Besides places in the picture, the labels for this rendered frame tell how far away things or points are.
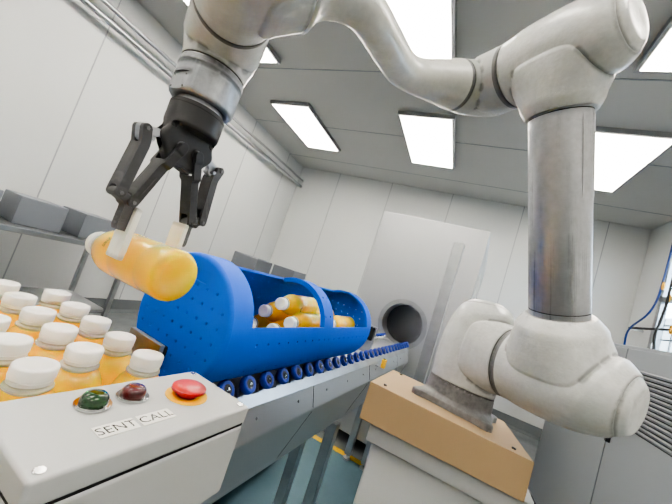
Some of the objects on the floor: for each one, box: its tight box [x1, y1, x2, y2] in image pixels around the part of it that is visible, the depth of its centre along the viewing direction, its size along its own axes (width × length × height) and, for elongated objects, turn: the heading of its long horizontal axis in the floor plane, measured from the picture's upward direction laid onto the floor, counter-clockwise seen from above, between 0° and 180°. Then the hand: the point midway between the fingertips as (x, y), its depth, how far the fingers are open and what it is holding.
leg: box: [302, 421, 341, 504], centre depth 144 cm, size 6×6×63 cm
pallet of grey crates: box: [231, 251, 306, 280], centre depth 473 cm, size 120×80×119 cm
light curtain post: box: [413, 242, 465, 384], centre depth 176 cm, size 6×6×170 cm
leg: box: [343, 403, 364, 461], centre depth 238 cm, size 6×6×63 cm
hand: (149, 242), depth 43 cm, fingers closed on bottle, 7 cm apart
